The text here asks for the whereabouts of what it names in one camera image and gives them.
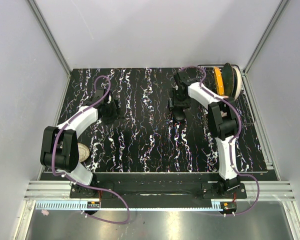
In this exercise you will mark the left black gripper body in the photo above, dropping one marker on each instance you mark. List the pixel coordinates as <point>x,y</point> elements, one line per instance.
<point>111,112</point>

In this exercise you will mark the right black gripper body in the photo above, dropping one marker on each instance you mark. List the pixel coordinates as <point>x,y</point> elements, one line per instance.
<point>179,100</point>

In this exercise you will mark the black glasses case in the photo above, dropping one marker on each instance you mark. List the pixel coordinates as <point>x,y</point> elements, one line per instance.
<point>178,114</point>

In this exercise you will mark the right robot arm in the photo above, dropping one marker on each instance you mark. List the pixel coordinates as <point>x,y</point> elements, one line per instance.
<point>221,118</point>

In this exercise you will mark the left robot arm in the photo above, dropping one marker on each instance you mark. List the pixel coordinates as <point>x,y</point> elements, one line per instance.
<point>60,151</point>

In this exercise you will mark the yellow plate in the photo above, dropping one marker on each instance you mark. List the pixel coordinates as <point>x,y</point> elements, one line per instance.
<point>218,81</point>

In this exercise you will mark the pink patterned mug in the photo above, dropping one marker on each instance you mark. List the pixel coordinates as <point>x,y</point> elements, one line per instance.
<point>225,108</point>

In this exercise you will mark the beige patterned round coaster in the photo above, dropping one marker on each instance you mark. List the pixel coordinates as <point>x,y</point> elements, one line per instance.
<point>84,152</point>

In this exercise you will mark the dark green plate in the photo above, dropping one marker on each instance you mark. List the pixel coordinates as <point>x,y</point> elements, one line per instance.
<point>228,78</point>

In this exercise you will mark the white plate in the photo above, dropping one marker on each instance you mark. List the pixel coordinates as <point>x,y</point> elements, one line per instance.
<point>237,82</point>

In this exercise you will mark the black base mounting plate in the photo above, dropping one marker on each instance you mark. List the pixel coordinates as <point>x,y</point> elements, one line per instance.
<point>200,185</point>

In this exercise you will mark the small pink scrap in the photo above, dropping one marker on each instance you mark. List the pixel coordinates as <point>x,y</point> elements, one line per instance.
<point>45,212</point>

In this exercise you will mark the black wire dish rack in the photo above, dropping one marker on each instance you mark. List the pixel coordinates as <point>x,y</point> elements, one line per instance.
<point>212,95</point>

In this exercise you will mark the aluminium rail frame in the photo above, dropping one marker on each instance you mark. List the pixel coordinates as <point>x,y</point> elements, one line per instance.
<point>60,195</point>

